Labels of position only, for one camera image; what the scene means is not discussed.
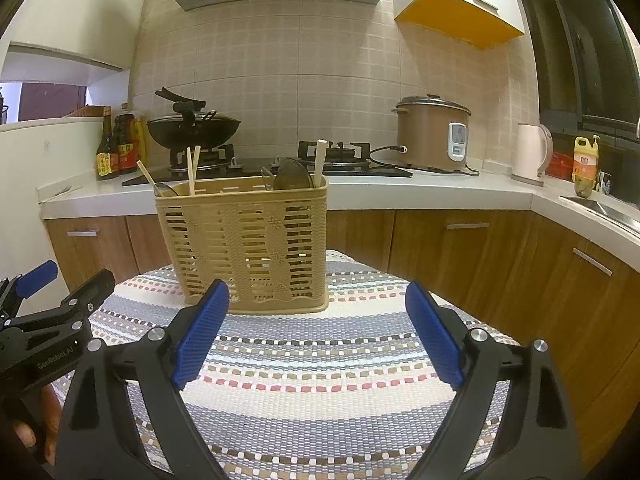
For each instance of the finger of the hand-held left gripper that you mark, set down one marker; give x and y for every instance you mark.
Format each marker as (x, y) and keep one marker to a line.
(75, 310)
(35, 277)

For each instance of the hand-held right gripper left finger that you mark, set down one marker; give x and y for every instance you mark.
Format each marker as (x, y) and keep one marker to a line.
(200, 335)

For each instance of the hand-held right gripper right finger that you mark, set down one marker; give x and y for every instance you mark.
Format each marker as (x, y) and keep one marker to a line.
(435, 335)

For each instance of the beige plastic utensil basket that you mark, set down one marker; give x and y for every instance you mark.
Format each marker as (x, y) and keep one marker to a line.
(240, 240)

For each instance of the wooden chopstick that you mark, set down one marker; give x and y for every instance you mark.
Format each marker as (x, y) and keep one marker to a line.
(197, 170)
(320, 160)
(190, 170)
(146, 172)

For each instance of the person's left hand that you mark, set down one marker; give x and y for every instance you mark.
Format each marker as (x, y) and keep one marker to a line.
(50, 430)

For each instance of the white appliance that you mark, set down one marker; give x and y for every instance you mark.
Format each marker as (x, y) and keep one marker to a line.
(30, 170)

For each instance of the striped woven mat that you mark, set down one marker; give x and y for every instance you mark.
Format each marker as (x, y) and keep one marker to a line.
(320, 360)

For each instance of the white kitchen countertop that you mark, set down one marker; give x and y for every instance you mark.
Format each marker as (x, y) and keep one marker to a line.
(425, 195)

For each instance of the dark soy sauce bottle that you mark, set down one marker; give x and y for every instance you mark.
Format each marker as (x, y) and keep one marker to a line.
(106, 155)

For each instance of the red label sauce bottle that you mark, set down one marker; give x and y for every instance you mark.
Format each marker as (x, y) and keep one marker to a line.
(125, 150)

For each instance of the yellow oil bottle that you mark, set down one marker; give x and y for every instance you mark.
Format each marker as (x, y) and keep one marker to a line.
(140, 140)

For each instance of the black gas stove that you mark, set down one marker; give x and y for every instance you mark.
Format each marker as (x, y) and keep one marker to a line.
(350, 167)

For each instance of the black wok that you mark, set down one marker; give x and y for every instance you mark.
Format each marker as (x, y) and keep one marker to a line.
(195, 135)

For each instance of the brown rice cooker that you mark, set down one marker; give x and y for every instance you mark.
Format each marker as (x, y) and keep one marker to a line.
(425, 135)

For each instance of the pale pink electric kettle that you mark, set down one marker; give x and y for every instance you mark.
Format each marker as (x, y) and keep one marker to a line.
(530, 155)

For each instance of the metal kitchen sink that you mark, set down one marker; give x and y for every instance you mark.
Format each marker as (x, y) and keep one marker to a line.
(600, 212)

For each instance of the red container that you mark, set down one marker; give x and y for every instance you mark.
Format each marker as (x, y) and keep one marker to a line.
(561, 166)

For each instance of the glass wok lid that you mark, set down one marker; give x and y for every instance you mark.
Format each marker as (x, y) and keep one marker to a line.
(182, 107)

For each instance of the yellow dish soap bottle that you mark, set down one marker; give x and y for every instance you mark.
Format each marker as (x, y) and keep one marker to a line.
(584, 162)

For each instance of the small glass cup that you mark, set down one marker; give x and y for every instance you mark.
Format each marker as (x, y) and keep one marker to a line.
(605, 182)

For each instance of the dark window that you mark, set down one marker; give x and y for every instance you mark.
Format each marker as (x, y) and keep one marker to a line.
(575, 60)

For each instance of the orange wall cabinet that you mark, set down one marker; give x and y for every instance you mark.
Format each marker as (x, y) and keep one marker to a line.
(460, 15)

